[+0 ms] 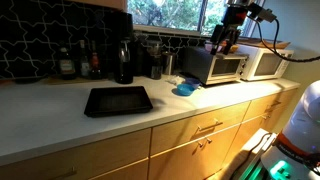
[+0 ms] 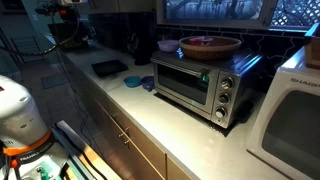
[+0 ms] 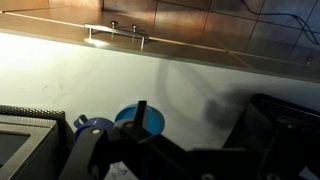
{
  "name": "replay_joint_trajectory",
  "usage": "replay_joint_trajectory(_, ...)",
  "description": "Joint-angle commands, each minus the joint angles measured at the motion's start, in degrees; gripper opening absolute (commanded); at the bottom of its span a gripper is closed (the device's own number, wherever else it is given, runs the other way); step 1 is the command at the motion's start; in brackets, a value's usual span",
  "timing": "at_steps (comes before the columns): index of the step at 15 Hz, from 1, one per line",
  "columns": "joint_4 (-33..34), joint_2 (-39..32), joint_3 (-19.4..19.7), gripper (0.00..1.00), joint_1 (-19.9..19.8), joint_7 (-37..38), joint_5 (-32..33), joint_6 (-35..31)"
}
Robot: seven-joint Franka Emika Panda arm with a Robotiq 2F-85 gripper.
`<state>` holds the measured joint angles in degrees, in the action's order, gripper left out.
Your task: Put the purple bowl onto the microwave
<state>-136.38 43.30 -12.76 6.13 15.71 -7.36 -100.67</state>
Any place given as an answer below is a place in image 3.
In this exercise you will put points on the black wire dish rack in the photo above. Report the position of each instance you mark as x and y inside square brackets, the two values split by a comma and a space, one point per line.
[265, 115]

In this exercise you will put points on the silver cabinet bar handle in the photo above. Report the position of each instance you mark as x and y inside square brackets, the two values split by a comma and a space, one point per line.
[113, 29]

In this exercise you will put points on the blue purple plastic bowl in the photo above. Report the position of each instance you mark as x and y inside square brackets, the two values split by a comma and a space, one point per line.
[154, 120]

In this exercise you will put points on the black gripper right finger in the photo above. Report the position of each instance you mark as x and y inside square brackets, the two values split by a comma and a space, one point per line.
[282, 162]

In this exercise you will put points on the blue mug with handle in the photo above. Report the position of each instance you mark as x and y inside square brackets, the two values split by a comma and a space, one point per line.
[82, 123]

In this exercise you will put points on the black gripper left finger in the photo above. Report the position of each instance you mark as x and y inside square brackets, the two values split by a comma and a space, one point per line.
[148, 157]

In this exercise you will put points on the silver toaster oven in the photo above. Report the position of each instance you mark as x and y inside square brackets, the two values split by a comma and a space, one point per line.
[34, 143]

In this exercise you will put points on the silver cabinet knob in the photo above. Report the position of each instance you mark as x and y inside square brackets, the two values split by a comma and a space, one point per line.
[309, 60]

